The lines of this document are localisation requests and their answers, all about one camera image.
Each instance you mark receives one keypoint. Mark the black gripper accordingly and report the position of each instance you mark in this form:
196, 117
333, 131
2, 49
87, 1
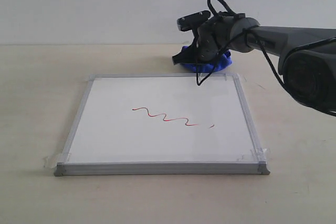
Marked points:
209, 39

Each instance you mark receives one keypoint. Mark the blue cloth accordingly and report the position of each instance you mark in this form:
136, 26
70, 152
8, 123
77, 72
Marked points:
224, 62

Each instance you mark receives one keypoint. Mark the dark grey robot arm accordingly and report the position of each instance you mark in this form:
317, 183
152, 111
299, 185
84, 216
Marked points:
306, 65

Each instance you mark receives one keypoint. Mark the white board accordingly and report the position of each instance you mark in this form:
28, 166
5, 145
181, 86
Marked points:
157, 124

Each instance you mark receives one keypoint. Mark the clear tape back right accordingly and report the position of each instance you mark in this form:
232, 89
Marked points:
218, 76

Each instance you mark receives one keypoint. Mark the clear tape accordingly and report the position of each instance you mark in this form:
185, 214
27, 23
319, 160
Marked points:
258, 155
218, 76
89, 78
52, 160

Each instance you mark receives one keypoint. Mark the clear tape front right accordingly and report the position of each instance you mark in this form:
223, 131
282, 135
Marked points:
258, 155

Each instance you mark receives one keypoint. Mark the clear tape back left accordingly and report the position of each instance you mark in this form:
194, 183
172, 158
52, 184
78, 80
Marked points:
89, 78

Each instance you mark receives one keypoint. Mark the clear tape front left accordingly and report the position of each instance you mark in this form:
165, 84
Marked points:
52, 160

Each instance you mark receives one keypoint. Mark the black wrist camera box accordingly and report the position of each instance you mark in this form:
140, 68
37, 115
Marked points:
192, 21

